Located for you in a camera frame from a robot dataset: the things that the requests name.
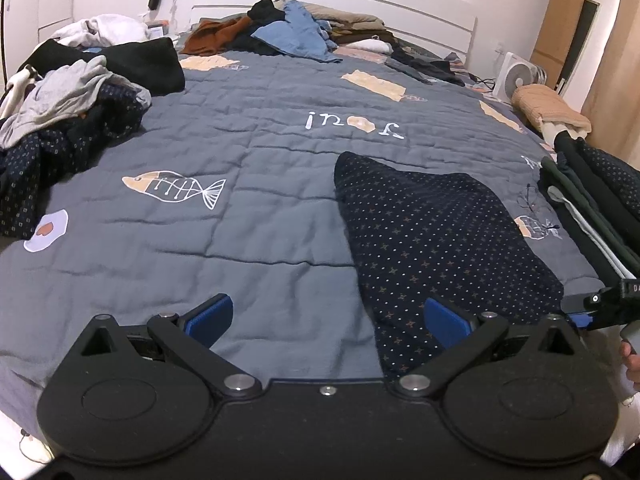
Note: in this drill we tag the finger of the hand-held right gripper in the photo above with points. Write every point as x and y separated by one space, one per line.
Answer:
590 301
587 321

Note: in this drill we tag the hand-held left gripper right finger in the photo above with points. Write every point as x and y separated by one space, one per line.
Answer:
445 321

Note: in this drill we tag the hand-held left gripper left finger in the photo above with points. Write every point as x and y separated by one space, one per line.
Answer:
210 320

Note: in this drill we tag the navy dotted orange-lined top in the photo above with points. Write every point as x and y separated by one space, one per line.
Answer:
440 240

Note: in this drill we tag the stack of folded clothes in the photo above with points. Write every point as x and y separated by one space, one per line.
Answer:
595 200

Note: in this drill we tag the person's right hand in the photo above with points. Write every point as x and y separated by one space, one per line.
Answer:
631 365

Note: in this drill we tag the grey-blue printed quilt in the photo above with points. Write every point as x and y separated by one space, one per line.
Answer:
225 170

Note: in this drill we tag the pink bedsheet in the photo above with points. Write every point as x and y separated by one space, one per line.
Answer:
30 455

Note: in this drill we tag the navy square-print garment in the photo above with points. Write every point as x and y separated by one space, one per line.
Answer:
50 160

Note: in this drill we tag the white box fan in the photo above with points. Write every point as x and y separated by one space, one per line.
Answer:
517 77

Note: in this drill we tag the beige curtain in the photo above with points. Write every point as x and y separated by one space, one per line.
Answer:
612 60

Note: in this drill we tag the dark grey pants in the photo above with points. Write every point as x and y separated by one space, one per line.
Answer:
430 67

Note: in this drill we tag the striped pillow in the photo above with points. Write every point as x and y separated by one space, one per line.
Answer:
457 62

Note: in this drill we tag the light grey garment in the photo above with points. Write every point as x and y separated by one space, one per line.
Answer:
65 92

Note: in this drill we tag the rust brown garment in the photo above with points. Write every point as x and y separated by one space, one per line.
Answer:
215 35

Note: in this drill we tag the white pillow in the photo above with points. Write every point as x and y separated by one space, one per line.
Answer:
372 45

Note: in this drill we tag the small white box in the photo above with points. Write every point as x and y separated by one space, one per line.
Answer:
157 30

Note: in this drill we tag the blue denim shirt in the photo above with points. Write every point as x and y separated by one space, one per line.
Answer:
300 32

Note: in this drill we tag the white garment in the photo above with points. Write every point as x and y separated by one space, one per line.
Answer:
110 27

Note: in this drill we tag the black crumpled garment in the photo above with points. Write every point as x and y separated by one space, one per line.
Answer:
265 12

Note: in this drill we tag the khaki garment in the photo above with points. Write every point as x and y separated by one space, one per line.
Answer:
345 17

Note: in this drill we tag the white headboard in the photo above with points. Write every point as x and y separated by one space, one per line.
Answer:
350 0

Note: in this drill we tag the white wardrobe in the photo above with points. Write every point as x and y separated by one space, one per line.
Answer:
45 0

